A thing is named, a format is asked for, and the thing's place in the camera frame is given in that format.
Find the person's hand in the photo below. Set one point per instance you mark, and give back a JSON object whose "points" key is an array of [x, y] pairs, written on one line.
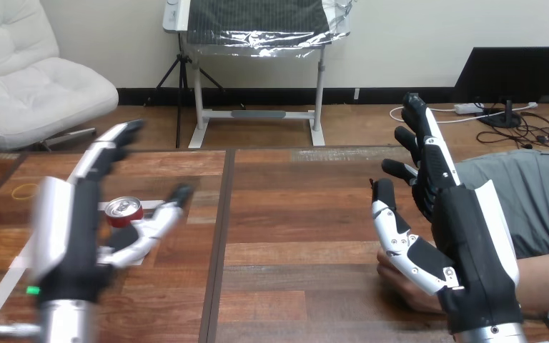
{"points": [[404, 286]]}

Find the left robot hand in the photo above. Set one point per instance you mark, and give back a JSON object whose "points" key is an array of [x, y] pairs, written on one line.
{"points": [[73, 236]]}

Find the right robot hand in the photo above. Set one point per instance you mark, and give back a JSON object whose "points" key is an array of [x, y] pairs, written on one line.
{"points": [[468, 246]]}

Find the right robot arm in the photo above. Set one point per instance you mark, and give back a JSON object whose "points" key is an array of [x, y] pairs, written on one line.
{"points": [[490, 335]]}

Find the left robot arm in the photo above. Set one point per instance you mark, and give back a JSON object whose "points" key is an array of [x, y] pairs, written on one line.
{"points": [[68, 324]]}

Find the red and white drink can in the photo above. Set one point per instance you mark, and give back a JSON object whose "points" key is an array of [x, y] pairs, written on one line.
{"points": [[124, 213]]}

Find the person's body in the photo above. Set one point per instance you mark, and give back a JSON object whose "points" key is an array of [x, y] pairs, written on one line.
{"points": [[530, 194]]}

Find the white power strip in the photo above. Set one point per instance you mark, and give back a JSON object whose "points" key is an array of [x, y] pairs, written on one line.
{"points": [[467, 108]]}

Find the white cushioned chair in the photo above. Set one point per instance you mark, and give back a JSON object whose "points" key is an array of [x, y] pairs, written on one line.
{"points": [[23, 90]]}

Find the dark screen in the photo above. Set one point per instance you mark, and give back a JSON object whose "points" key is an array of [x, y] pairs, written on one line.
{"points": [[516, 73]]}

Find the black tripod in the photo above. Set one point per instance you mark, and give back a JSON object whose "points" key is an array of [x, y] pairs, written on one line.
{"points": [[180, 90]]}

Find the white desk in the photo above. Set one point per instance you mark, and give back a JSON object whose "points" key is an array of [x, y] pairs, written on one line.
{"points": [[255, 114]]}

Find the foil sheet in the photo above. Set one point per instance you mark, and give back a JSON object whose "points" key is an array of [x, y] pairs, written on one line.
{"points": [[260, 23]]}

